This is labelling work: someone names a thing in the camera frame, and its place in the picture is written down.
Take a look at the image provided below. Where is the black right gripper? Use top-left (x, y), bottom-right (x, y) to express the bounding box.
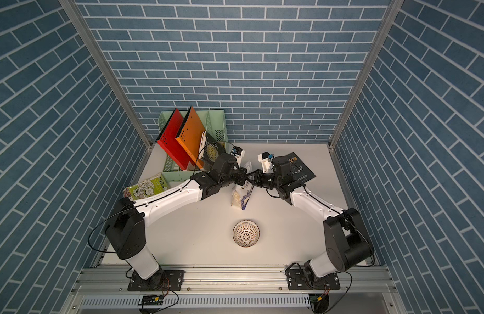
top-left (245, 170), bottom-right (281, 190)

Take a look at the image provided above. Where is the white oats bag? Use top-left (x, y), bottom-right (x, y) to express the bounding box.
top-left (231, 178), bottom-right (253, 211)

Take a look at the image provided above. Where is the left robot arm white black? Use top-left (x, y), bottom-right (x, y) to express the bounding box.
top-left (102, 153), bottom-right (247, 281)

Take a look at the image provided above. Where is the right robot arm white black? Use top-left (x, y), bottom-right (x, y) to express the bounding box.
top-left (248, 152), bottom-right (374, 281)

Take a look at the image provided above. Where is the black Sixpence book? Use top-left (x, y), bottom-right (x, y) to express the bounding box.
top-left (198, 131), bottom-right (226, 171)

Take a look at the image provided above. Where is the black Chinese title book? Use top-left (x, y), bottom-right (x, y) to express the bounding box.
top-left (283, 153), bottom-right (316, 183)

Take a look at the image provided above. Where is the orange perforated divider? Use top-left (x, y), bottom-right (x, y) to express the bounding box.
top-left (175, 107), bottom-right (206, 169)

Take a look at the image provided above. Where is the mint green file crate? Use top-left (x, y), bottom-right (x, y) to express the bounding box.
top-left (156, 107), bottom-right (228, 183)

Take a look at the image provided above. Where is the red perforated divider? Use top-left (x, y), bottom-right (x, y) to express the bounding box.
top-left (156, 109), bottom-right (194, 171)

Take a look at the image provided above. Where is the green illustrated booklet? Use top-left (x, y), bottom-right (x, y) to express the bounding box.
top-left (123, 173), bottom-right (170, 201)

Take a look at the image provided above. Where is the small black electronics board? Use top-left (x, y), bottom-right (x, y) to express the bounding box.
top-left (138, 295), bottom-right (164, 307)

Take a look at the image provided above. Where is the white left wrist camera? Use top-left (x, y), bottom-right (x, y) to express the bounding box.
top-left (229, 146), bottom-right (245, 167)

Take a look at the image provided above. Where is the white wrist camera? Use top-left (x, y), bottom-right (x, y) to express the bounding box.
top-left (229, 146), bottom-right (245, 167)
top-left (258, 152), bottom-right (273, 173)

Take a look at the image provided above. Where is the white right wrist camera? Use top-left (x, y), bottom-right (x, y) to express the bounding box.
top-left (258, 152), bottom-right (273, 173)

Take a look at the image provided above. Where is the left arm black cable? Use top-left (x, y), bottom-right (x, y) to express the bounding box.
top-left (87, 141), bottom-right (235, 255)

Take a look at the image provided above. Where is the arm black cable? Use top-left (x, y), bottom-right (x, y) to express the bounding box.
top-left (87, 141), bottom-right (235, 255)
top-left (265, 184), bottom-right (376, 268)

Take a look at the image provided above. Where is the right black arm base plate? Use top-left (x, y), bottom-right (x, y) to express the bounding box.
top-left (285, 268), bottom-right (341, 290)

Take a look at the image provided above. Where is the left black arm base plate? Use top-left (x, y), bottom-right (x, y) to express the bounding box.
top-left (128, 270), bottom-right (185, 292)

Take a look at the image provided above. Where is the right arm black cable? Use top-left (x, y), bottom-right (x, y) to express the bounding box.
top-left (265, 184), bottom-right (376, 268)

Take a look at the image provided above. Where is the round black connector under rail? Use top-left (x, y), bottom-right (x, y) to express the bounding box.
top-left (309, 294), bottom-right (330, 314)

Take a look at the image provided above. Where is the aluminium mounting rail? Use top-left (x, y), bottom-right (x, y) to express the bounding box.
top-left (72, 265), bottom-right (396, 295)

